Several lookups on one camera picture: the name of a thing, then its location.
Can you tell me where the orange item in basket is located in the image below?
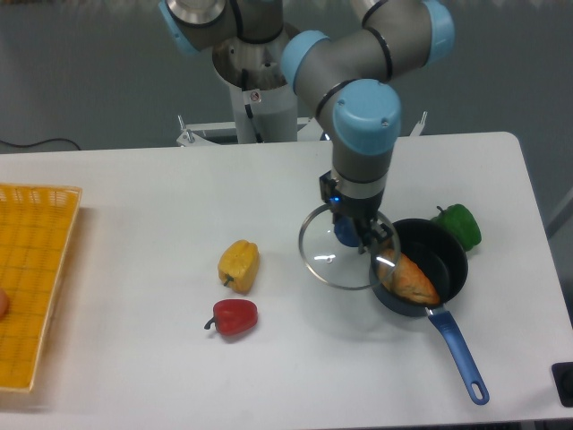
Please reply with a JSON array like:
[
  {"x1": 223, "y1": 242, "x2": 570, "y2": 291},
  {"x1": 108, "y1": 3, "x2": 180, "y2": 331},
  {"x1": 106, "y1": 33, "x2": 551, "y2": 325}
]
[{"x1": 0, "y1": 289, "x2": 10, "y2": 319}]

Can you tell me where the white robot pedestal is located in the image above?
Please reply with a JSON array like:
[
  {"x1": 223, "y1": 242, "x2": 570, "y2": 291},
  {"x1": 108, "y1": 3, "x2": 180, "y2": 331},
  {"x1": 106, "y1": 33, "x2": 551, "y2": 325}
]
[{"x1": 212, "y1": 24, "x2": 298, "y2": 143}]

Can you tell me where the green bell pepper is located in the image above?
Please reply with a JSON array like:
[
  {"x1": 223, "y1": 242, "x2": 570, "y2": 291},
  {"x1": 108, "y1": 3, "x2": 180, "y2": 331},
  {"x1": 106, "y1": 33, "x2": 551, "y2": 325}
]
[{"x1": 431, "y1": 203, "x2": 482, "y2": 252}]

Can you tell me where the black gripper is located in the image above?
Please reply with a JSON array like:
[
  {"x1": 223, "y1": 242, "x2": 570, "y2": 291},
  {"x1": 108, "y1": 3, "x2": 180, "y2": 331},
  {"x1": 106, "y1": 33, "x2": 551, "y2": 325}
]
[{"x1": 330, "y1": 194, "x2": 389, "y2": 254}]

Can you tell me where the yellow wicker basket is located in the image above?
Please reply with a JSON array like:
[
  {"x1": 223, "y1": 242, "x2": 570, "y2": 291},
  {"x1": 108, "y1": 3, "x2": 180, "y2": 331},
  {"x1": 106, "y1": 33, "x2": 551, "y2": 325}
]
[{"x1": 1, "y1": 183, "x2": 82, "y2": 392}]

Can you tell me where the black floor cable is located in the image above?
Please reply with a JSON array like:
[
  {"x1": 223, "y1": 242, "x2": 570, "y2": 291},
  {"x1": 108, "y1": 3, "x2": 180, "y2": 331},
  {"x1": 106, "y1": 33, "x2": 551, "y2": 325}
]
[{"x1": 0, "y1": 137, "x2": 82, "y2": 151}]

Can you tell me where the red bell pepper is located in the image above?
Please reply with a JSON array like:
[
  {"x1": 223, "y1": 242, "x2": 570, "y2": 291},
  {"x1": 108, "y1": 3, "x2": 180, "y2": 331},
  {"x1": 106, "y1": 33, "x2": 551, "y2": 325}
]
[{"x1": 204, "y1": 299, "x2": 258, "y2": 337}]

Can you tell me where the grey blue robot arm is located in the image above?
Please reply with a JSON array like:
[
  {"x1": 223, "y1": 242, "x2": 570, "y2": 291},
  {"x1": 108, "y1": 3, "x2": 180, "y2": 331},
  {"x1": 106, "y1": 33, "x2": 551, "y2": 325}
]
[{"x1": 158, "y1": 1, "x2": 455, "y2": 251}]

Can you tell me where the black device at table edge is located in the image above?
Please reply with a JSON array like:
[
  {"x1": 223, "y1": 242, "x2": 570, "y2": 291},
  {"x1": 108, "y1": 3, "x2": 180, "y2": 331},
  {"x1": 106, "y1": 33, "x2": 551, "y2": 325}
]
[{"x1": 552, "y1": 362, "x2": 573, "y2": 408}]

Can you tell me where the dark pot blue handle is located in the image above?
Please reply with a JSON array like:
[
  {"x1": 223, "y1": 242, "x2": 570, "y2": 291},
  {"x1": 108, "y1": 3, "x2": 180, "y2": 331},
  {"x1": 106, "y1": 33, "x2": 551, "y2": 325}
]
[{"x1": 373, "y1": 219, "x2": 490, "y2": 406}]

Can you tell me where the glass pot lid blue knob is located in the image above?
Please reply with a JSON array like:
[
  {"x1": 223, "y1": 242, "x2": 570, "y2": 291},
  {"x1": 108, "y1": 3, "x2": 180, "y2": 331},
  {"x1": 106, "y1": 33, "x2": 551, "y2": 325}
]
[{"x1": 298, "y1": 204, "x2": 401, "y2": 290}]

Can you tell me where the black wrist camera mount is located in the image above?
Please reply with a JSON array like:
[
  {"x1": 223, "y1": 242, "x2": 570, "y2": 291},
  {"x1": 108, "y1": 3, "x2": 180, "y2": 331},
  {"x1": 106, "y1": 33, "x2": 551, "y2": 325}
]
[{"x1": 319, "y1": 171, "x2": 339, "y2": 205}]

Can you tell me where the white mounting frame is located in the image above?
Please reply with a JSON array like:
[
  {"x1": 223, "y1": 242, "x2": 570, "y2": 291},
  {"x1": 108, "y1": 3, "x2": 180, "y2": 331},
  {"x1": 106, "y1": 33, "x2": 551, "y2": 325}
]
[{"x1": 175, "y1": 111, "x2": 427, "y2": 148}]

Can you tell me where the yellow bell pepper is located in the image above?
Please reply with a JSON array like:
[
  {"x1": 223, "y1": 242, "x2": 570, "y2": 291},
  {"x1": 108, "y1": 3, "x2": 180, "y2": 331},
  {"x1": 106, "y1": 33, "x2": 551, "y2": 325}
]
[{"x1": 218, "y1": 239, "x2": 260, "y2": 295}]

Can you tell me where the baked bread pastry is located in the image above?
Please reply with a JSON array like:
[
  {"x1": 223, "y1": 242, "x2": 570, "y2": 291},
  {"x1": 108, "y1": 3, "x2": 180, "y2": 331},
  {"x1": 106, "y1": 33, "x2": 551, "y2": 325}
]
[{"x1": 373, "y1": 249, "x2": 440, "y2": 306}]

